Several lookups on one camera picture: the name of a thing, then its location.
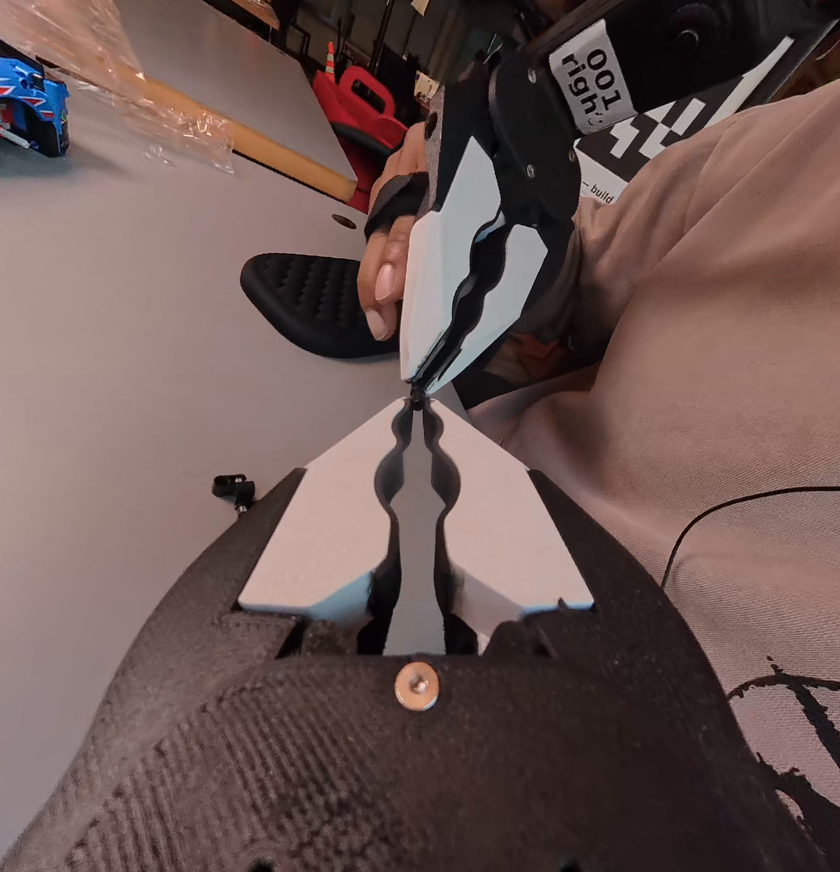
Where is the lego race car model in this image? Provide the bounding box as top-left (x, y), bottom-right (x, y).
top-left (0, 30), bottom-right (71, 159)

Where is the black lego connector with pin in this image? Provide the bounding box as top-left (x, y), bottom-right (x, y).
top-left (212, 473), bottom-right (257, 520)

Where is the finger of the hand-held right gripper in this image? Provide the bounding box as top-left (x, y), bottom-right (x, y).
top-left (398, 135), bottom-right (507, 384)
top-left (422, 219), bottom-right (552, 397)

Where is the red chair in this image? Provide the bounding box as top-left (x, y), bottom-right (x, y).
top-left (313, 64), bottom-right (410, 213)

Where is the clear plastic bag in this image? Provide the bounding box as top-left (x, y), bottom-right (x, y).
top-left (0, 0), bottom-right (237, 171)

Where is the person's right hand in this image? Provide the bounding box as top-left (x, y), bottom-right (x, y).
top-left (356, 121), bottom-right (435, 343)

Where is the wood-edged grey table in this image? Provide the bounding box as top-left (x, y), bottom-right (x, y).
top-left (110, 0), bottom-right (361, 203)

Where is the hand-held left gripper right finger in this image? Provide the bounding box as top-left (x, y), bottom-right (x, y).
top-left (422, 398), bottom-right (596, 656)

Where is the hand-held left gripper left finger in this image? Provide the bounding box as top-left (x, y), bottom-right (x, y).
top-left (236, 397), bottom-right (412, 656)

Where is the thin black cable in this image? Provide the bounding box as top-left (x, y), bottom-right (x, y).
top-left (662, 486), bottom-right (840, 588)

